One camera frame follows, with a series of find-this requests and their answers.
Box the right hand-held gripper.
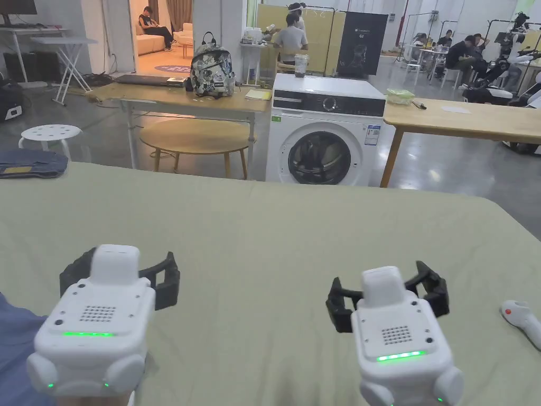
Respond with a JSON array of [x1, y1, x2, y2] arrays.
[[325, 261, 465, 406]]

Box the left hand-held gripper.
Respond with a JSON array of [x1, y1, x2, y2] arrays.
[[26, 244, 181, 398]]

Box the person's left hand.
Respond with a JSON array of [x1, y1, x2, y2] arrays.
[[57, 391, 136, 406]]

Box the blue shirt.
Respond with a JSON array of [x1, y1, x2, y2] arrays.
[[0, 291, 55, 406]]

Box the white hand controller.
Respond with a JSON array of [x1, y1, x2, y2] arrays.
[[499, 300, 541, 352]]

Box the bed with pale green sheet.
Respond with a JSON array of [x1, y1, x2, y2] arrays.
[[0, 160, 541, 406]]

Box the folded denim jeans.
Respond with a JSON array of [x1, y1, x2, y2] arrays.
[[0, 151, 70, 180]]

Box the round low wooden table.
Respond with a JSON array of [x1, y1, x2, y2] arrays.
[[139, 120, 250, 180]]

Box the white round stool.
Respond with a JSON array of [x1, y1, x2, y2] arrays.
[[18, 124, 82, 160]]

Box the white washing machine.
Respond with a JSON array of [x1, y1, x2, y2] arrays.
[[265, 53, 387, 187]]

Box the long wooden table white legs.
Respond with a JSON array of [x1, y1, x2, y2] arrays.
[[90, 31, 272, 171]]

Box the wooden table with wooden legs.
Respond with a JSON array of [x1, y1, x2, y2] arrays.
[[379, 88, 541, 188]]

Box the black bag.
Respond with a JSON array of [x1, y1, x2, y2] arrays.
[[0, 78, 25, 122]]

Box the cream sofa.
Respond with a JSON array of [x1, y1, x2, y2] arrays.
[[135, 21, 195, 57]]

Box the white folding table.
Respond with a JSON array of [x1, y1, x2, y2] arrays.
[[30, 36, 98, 107]]

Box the group of people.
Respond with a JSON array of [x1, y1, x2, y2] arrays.
[[412, 29, 488, 90]]

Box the black standing banner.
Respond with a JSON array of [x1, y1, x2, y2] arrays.
[[336, 11, 389, 77]]

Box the white desk with monitor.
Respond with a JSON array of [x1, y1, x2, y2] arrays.
[[0, 0, 69, 84]]

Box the white robot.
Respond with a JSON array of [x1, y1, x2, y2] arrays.
[[462, 12, 541, 107]]

